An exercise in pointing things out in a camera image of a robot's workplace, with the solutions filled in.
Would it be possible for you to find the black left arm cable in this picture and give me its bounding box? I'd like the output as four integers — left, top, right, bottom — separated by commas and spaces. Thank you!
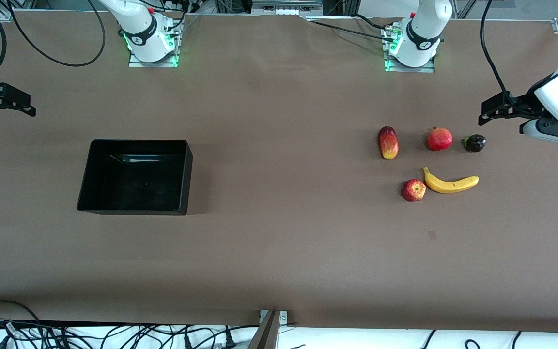
480, 0, 527, 117

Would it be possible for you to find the black plastic box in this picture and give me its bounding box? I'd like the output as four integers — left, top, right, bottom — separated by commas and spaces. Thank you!
77, 139, 193, 216

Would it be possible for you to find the red yellow mango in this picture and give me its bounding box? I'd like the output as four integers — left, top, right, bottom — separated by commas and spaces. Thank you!
378, 126, 399, 160

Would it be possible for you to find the red pomegranate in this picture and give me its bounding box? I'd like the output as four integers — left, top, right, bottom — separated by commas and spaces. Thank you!
427, 127, 453, 152

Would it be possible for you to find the aluminium profile beam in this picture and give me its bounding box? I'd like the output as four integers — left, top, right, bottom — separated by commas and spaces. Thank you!
248, 310, 289, 349

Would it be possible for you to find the tangled black cable bundle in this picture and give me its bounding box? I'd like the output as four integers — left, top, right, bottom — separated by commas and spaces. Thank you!
0, 317, 260, 349

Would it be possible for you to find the dark purple eggplant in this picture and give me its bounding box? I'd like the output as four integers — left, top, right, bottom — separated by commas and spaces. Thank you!
462, 134, 487, 153

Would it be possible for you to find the black table cable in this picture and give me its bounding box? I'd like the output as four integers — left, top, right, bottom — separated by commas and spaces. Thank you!
352, 14, 390, 31
307, 19, 388, 38

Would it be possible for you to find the silver metal frame rail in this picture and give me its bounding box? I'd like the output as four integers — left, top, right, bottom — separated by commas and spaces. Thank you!
251, 0, 324, 16

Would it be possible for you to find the red yellow apple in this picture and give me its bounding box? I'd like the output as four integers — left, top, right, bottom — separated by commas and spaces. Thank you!
401, 179, 426, 202

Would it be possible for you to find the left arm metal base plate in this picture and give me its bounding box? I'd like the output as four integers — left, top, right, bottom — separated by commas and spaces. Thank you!
383, 27, 436, 73

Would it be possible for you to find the yellow banana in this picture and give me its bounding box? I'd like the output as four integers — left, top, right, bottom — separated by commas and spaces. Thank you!
422, 167, 480, 194

